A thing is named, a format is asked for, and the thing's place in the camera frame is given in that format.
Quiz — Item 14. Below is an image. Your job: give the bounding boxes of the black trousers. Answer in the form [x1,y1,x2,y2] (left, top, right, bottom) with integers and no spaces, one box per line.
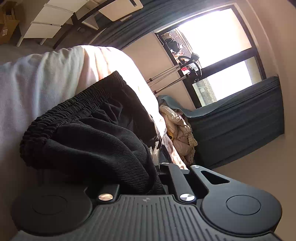
[20,72,165,195]

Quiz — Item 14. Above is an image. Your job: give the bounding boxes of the beige puffer jacket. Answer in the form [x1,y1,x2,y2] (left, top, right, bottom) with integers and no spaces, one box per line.
[159,104,198,166]

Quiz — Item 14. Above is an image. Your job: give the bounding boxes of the right teal curtain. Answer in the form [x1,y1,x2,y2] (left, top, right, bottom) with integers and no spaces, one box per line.
[158,76,285,169]

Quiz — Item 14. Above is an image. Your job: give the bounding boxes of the teal curtain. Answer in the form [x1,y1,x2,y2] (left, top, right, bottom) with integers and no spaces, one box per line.
[89,0,230,50]
[158,76,285,169]

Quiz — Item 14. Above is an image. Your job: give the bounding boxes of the white bed sheet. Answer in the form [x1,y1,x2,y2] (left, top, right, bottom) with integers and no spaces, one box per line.
[0,45,188,232]

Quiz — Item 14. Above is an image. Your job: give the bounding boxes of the left teal curtain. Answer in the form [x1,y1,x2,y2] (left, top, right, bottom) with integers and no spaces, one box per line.
[89,0,230,50]

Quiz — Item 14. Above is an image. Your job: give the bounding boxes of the white dressing table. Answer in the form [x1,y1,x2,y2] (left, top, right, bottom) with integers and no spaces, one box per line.
[15,0,88,47]

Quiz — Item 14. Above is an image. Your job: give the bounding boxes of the white chair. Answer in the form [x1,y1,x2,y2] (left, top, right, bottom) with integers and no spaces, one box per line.
[52,0,145,49]

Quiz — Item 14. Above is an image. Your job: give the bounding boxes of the cardboard box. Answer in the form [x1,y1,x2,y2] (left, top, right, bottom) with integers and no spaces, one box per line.
[0,1,20,45]

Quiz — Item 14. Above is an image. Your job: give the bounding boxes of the window with dark frame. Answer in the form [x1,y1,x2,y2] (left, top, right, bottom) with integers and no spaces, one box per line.
[156,4,266,108]

